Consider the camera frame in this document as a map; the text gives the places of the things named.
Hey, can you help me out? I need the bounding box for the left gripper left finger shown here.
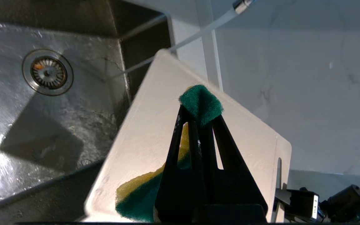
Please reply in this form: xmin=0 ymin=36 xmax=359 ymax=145
xmin=153 ymin=106 xmax=206 ymax=223

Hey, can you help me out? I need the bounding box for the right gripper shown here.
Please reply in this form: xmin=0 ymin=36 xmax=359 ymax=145
xmin=275 ymin=184 xmax=360 ymax=223

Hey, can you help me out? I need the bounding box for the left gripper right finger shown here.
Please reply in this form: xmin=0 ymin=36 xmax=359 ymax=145
xmin=202 ymin=115 xmax=268 ymax=210

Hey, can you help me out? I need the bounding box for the white plastic cutting board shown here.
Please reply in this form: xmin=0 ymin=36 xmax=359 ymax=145
xmin=84 ymin=49 xmax=292 ymax=223

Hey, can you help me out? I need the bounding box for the green and yellow sponge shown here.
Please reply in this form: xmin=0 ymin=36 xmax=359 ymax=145
xmin=115 ymin=84 xmax=224 ymax=223

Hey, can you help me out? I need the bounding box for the chrome faucet spout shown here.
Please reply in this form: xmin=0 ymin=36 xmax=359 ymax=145
xmin=232 ymin=0 xmax=257 ymax=15

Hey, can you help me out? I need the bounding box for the stainless steel sink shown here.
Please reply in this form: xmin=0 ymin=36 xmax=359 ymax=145
xmin=0 ymin=0 xmax=176 ymax=219

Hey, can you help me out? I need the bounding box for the metal sink drain strainer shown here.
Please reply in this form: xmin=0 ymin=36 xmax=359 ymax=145
xmin=22 ymin=49 xmax=74 ymax=96

